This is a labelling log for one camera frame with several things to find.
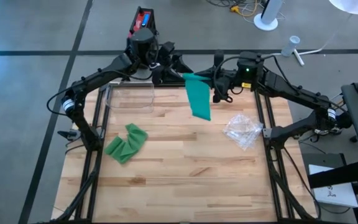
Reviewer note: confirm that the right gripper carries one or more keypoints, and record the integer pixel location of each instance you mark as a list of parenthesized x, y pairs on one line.
[(217, 93)]

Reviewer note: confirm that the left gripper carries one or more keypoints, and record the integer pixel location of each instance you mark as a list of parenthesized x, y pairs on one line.
[(158, 76)]

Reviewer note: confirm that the teal elastic bandage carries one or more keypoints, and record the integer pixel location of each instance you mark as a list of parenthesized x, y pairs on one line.
[(200, 99)]

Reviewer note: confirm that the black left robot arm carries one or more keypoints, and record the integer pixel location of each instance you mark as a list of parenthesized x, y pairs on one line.
[(104, 73)]

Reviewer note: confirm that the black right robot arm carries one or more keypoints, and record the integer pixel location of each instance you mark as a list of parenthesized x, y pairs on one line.
[(294, 93)]

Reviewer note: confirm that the green crumpled bandage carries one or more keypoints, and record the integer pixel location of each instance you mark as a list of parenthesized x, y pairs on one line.
[(126, 146)]

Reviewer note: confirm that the clear plastic container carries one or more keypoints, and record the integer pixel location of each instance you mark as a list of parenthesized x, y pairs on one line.
[(132, 99)]

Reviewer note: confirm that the clear crumpled plastic bag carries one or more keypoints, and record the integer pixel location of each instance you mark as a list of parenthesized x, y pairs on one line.
[(242, 130)]

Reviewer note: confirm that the red black battery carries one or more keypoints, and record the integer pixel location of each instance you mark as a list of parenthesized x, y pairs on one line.
[(141, 18)]

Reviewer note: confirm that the white fan base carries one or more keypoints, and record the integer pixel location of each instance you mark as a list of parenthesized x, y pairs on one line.
[(269, 15)]

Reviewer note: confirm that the white perforated cylinder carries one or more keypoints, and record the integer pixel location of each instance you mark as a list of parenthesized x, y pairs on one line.
[(291, 45)]

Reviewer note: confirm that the white lamp stand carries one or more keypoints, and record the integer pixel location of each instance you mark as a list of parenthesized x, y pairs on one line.
[(298, 59)]

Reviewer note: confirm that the grey flat box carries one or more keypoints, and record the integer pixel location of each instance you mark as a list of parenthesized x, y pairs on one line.
[(322, 159)]

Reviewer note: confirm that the white printed box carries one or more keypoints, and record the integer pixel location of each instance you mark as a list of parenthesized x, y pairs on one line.
[(334, 196)]

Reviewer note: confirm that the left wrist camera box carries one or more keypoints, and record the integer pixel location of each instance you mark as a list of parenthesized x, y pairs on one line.
[(166, 49)]

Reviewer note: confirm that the black metal rig frame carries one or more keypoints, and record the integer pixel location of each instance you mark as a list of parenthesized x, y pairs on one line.
[(273, 177)]

